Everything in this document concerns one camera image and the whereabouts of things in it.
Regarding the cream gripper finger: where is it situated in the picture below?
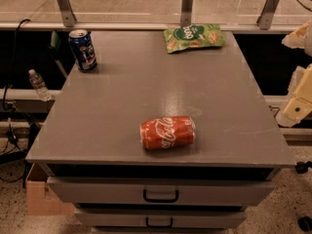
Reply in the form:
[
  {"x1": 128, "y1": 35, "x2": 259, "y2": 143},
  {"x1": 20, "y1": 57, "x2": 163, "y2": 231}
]
[
  {"x1": 282, "y1": 19, "x2": 312, "y2": 49},
  {"x1": 276, "y1": 64, "x2": 312, "y2": 128}
]

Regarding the blue pepsi can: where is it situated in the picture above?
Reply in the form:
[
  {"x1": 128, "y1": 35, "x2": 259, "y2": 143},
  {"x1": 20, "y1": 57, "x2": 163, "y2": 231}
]
[{"x1": 68, "y1": 29, "x2": 97, "y2": 72}]

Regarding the orange coca-cola can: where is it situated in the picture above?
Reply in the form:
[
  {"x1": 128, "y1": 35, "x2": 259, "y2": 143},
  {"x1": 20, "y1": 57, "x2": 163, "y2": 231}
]
[{"x1": 139, "y1": 116, "x2": 195, "y2": 150}]

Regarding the green snack bag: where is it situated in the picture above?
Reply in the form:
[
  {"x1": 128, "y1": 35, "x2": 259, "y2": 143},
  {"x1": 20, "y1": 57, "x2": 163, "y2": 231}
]
[{"x1": 164, "y1": 24, "x2": 225, "y2": 54}]

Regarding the black chair caster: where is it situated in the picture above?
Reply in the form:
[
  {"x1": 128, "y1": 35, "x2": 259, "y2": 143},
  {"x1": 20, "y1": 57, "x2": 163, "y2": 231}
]
[{"x1": 297, "y1": 216, "x2": 312, "y2": 232}]

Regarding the grey drawer cabinet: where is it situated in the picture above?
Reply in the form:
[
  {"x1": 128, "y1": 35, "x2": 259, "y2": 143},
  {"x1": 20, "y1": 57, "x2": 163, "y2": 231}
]
[{"x1": 27, "y1": 31, "x2": 294, "y2": 234}]

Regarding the upper grey drawer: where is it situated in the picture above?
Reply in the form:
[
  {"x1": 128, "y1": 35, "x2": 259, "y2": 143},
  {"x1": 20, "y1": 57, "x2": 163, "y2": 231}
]
[{"x1": 48, "y1": 176, "x2": 273, "y2": 207}]

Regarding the grey drawer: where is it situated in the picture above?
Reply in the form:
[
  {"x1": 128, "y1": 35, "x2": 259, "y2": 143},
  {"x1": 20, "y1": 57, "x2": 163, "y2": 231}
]
[
  {"x1": 74, "y1": 209, "x2": 246, "y2": 229},
  {"x1": 48, "y1": 176, "x2": 273, "y2": 207}
]

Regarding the lower grey drawer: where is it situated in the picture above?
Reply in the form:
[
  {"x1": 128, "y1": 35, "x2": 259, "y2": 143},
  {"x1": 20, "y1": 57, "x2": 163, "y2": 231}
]
[{"x1": 74, "y1": 209, "x2": 246, "y2": 229}]

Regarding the clear plastic water bottle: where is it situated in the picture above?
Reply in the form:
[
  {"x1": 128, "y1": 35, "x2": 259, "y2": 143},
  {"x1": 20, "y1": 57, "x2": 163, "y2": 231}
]
[{"x1": 28, "y1": 69, "x2": 52, "y2": 101}]

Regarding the cardboard box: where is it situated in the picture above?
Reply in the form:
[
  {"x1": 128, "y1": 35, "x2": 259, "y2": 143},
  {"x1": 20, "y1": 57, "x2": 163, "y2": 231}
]
[{"x1": 25, "y1": 164, "x2": 74, "y2": 216}]

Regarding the right metal window bracket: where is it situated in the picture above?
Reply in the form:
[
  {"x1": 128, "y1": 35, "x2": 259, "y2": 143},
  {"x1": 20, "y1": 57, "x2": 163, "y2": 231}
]
[{"x1": 256, "y1": 0, "x2": 280, "y2": 30}]

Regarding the metal window bracket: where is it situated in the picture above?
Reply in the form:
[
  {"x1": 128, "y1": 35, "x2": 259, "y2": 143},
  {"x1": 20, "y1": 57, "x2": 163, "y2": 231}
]
[
  {"x1": 256, "y1": 0, "x2": 280, "y2": 30},
  {"x1": 180, "y1": 0, "x2": 193, "y2": 27},
  {"x1": 57, "y1": 0, "x2": 77, "y2": 27}
]

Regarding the middle metal window bracket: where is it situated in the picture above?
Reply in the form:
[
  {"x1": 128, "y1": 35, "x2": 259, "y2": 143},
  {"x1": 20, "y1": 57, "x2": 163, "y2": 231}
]
[{"x1": 180, "y1": 0, "x2": 193, "y2": 27}]

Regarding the left metal window bracket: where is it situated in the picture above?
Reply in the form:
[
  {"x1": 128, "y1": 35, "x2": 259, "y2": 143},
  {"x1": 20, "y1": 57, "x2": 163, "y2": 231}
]
[{"x1": 57, "y1": 0, "x2": 77, "y2": 27}]

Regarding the black cable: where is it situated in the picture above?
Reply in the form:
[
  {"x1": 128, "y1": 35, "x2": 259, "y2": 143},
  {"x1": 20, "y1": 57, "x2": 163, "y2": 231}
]
[{"x1": 0, "y1": 18, "x2": 32, "y2": 183}]

